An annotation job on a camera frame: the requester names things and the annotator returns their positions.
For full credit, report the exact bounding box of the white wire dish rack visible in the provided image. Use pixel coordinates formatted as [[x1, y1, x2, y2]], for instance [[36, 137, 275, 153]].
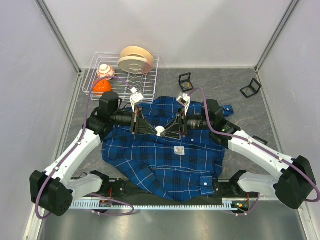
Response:
[[82, 52, 160, 103]]

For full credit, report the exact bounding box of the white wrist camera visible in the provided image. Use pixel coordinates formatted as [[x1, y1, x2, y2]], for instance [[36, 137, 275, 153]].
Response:
[[176, 92, 191, 115], [129, 87, 144, 112]]

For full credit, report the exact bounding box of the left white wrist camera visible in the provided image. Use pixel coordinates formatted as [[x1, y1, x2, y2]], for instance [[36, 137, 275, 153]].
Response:
[[129, 87, 144, 112]]

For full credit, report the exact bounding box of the black display box centre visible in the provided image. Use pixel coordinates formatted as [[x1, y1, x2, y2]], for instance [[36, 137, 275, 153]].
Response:
[[178, 72, 194, 93]]

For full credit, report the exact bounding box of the black display box far right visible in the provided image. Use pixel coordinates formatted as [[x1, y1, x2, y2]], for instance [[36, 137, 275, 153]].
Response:
[[239, 78, 262, 99]]

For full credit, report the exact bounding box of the grey slotted cable duct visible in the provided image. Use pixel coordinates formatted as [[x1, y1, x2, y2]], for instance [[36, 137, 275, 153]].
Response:
[[70, 197, 245, 211]]

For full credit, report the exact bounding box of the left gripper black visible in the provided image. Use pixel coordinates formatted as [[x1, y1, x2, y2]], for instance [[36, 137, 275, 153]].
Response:
[[110, 106, 157, 135]]

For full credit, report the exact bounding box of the white shirt label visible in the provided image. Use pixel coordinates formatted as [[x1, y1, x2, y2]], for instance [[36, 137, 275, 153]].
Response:
[[173, 146, 185, 156]]

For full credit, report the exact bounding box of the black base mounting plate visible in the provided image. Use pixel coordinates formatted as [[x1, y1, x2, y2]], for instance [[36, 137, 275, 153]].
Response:
[[74, 177, 260, 206]]

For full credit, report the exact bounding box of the black display box near right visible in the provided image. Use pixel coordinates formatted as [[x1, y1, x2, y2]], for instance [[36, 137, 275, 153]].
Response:
[[252, 135, 268, 145]]

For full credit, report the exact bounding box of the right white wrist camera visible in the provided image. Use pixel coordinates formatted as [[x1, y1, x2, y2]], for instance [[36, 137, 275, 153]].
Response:
[[176, 92, 191, 115]]

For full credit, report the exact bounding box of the blue plaid shirt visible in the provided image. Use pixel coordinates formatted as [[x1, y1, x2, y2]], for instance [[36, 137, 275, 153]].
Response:
[[100, 95, 235, 202]]

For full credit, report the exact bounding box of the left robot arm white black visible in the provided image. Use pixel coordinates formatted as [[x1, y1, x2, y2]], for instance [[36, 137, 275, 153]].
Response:
[[29, 91, 165, 219]]

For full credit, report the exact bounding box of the beige plate front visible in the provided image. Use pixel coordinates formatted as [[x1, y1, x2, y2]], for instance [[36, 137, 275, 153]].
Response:
[[117, 56, 153, 75]]

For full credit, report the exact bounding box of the beige plate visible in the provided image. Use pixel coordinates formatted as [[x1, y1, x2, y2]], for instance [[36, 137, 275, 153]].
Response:
[[119, 46, 154, 63], [117, 56, 153, 75]]

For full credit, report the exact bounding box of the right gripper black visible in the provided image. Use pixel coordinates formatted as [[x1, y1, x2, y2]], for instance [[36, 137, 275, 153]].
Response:
[[161, 106, 213, 140]]

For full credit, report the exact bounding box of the beige plate rear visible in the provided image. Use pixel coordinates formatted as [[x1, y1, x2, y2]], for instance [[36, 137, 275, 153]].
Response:
[[119, 46, 154, 63]]

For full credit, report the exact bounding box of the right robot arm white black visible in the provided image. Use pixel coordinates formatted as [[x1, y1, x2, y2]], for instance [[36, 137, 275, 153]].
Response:
[[156, 99, 317, 210]]

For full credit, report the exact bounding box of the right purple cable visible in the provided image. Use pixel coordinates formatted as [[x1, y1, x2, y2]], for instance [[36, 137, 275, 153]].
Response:
[[187, 87, 320, 217]]

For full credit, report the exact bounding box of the black display box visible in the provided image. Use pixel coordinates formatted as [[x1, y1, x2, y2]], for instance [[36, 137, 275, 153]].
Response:
[[252, 135, 268, 145], [239, 78, 262, 99], [178, 72, 194, 93]]

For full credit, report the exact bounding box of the white orange patterned bowl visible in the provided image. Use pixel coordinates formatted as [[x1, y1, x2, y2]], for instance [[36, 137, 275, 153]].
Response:
[[97, 63, 116, 79]]

